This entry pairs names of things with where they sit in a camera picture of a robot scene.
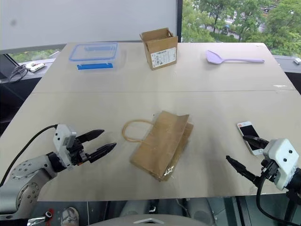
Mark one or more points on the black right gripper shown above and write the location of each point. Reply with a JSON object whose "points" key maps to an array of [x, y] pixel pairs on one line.
{"points": [[269, 170]]}

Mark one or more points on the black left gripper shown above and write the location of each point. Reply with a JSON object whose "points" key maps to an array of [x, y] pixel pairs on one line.
{"points": [[76, 153]]}

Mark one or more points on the white smartphone with black screen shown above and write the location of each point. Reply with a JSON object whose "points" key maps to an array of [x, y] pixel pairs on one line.
{"points": [[248, 129]]}

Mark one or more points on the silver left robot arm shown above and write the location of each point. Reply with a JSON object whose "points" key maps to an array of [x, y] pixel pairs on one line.
{"points": [[26, 169]]}

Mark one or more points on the white sneaker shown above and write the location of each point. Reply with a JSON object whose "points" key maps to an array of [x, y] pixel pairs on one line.
{"points": [[69, 216]]}

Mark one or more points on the clear container with blue lid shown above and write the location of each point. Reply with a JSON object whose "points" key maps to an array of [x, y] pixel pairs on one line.
{"points": [[94, 54]]}

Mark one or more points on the black window ledge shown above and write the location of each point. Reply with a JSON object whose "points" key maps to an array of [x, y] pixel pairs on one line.
{"points": [[16, 101], [291, 73]]}

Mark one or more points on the white power strip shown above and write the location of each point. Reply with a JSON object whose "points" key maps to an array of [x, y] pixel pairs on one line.
{"points": [[35, 67]]}

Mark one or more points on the small white box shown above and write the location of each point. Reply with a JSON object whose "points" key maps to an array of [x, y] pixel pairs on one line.
{"points": [[297, 60]]}

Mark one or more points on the lilac plastic rice spoon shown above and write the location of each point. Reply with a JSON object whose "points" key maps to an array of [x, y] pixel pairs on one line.
{"points": [[212, 56]]}

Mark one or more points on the open cardboard box with label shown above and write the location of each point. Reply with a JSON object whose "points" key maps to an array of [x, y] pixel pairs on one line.
{"points": [[162, 51]]}

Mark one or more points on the white roller blind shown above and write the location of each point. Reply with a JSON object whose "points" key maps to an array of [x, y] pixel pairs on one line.
{"points": [[89, 21]]}

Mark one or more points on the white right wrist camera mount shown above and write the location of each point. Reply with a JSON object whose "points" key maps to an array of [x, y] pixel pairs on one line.
{"points": [[282, 153]]}

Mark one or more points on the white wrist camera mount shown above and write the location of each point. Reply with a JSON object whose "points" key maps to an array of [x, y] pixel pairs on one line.
{"points": [[61, 139], [282, 153]]}

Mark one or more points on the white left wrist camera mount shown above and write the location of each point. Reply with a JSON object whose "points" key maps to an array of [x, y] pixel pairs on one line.
{"points": [[61, 139]]}

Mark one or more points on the dark window frame post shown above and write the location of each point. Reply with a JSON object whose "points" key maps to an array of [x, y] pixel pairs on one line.
{"points": [[179, 21]]}

